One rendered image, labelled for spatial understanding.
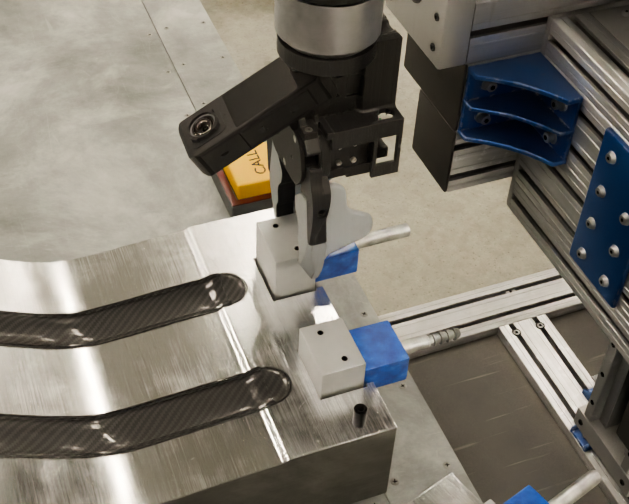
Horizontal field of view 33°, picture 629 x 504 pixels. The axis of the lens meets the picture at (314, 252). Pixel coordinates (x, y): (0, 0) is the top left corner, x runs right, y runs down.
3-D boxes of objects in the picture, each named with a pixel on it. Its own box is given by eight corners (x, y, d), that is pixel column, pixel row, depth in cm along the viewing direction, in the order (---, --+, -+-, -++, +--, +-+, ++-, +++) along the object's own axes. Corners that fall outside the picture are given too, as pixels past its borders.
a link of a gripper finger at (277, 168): (338, 217, 92) (355, 152, 84) (274, 233, 90) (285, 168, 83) (326, 189, 93) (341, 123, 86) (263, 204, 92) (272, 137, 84)
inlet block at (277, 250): (393, 232, 96) (399, 188, 92) (416, 270, 92) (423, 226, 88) (255, 265, 92) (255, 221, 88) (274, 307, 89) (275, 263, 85)
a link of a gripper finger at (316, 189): (334, 251, 81) (329, 147, 76) (315, 255, 80) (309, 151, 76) (312, 222, 85) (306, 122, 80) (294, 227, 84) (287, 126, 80)
